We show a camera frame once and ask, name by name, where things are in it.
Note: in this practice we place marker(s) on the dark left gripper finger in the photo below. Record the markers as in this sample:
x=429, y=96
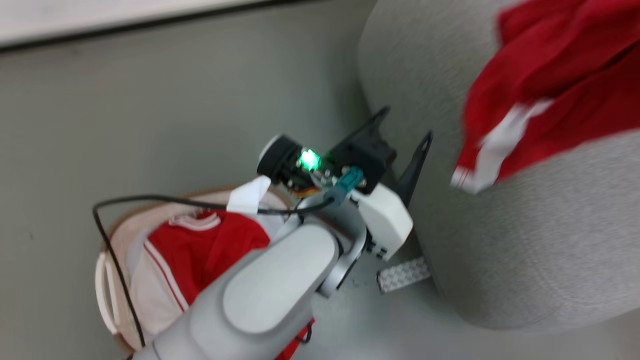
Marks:
x=374, y=122
x=415, y=167

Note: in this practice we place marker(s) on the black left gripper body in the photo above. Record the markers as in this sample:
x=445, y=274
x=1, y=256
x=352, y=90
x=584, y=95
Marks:
x=361, y=155

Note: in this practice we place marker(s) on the red shirt with white trim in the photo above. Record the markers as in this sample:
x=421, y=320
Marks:
x=560, y=85

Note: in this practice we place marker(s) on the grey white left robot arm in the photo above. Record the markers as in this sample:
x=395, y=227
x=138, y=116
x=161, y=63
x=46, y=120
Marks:
x=280, y=295

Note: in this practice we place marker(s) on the white beige laundry basket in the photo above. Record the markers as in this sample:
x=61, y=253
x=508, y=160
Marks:
x=112, y=270

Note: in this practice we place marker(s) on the grey patterned tape strip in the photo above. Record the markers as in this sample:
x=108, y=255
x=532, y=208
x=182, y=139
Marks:
x=404, y=275

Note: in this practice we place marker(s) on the red jersey with white collar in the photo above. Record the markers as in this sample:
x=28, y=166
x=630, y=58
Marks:
x=210, y=250

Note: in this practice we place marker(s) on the white garment with red stripes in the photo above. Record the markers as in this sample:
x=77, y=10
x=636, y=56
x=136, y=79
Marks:
x=157, y=290

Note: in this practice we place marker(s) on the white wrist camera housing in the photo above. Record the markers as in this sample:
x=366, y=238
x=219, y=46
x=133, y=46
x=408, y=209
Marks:
x=382, y=217

